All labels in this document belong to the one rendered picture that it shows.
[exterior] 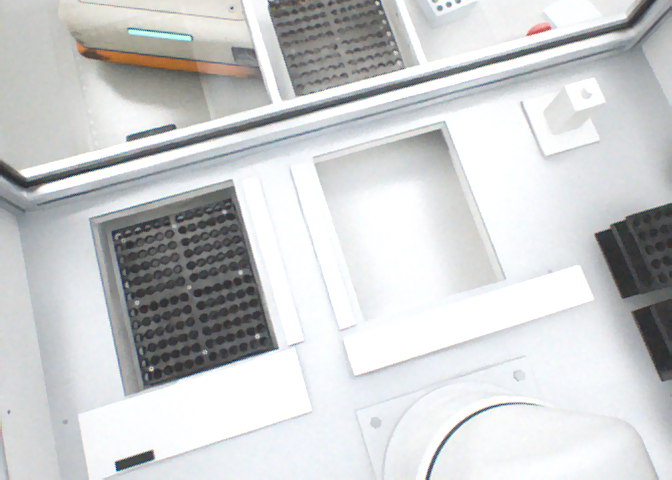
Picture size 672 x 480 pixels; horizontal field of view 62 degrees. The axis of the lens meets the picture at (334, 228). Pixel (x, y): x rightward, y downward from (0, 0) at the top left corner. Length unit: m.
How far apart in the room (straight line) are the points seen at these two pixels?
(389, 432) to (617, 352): 0.32
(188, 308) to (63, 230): 0.20
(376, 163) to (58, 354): 0.54
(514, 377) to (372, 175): 0.38
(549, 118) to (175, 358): 0.62
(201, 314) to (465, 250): 0.41
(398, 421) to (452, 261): 0.29
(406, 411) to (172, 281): 0.37
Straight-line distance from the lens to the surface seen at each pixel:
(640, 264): 0.80
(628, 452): 0.44
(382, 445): 0.73
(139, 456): 0.75
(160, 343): 0.84
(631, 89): 0.96
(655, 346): 0.85
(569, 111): 0.81
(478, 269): 0.90
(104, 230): 0.93
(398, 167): 0.92
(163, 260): 0.86
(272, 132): 0.76
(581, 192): 0.86
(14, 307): 0.79
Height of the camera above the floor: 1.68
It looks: 75 degrees down
